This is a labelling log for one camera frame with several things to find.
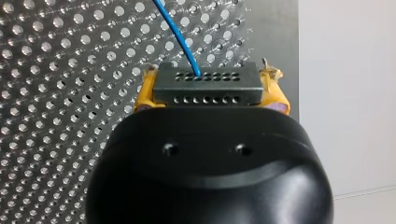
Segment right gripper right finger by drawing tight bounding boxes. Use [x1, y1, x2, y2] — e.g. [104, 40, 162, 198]
[257, 57, 291, 116]

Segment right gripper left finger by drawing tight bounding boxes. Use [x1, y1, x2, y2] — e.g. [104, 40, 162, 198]
[133, 63, 167, 114]

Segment blue cable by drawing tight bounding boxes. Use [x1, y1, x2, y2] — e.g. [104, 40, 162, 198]
[151, 0, 265, 107]

